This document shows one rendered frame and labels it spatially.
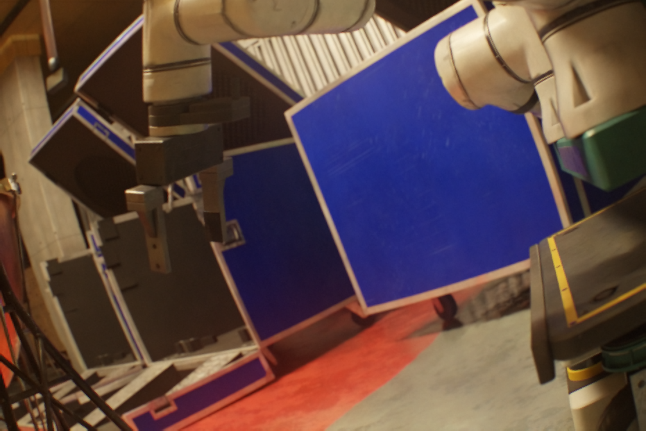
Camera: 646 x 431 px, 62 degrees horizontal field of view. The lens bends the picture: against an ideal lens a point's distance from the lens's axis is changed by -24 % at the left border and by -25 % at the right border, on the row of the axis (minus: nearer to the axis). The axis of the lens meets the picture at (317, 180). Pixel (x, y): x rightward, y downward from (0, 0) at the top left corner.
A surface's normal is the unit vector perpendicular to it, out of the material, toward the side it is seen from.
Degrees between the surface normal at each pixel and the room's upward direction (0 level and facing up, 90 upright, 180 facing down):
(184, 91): 112
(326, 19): 147
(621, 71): 71
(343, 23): 154
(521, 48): 107
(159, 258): 96
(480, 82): 120
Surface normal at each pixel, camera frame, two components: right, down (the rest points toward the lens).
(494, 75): -0.45, 0.69
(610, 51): -0.51, -0.22
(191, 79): 0.59, 0.14
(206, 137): 0.91, 0.04
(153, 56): -0.45, 0.22
